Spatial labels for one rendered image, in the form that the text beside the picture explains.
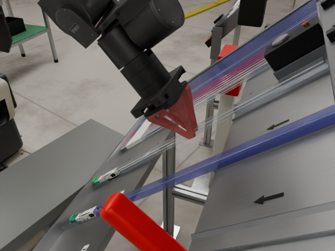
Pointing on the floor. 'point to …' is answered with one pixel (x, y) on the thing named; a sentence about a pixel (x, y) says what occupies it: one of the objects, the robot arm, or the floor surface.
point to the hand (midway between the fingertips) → (191, 131)
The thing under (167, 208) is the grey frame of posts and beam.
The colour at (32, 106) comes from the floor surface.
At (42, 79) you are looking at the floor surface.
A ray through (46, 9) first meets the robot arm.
